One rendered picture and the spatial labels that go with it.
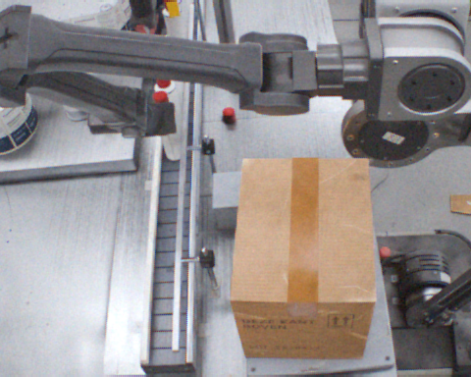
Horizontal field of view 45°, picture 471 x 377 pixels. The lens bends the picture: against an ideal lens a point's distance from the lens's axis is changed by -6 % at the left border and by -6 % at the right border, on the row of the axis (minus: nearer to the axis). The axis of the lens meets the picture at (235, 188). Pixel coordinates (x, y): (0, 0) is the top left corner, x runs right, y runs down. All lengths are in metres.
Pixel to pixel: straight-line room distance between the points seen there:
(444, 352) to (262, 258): 1.03
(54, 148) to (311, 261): 0.86
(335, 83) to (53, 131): 1.04
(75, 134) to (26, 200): 0.22
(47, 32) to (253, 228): 0.54
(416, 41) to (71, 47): 0.43
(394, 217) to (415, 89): 1.65
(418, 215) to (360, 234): 1.42
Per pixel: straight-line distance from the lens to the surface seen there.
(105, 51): 0.70
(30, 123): 1.67
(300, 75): 0.78
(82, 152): 1.58
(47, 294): 1.43
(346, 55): 0.77
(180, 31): 1.69
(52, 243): 1.50
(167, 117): 1.22
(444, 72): 0.78
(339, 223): 1.04
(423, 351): 1.91
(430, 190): 2.52
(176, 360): 1.21
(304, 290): 0.98
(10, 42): 0.67
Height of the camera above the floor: 1.99
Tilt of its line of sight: 53 degrees down
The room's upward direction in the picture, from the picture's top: 10 degrees counter-clockwise
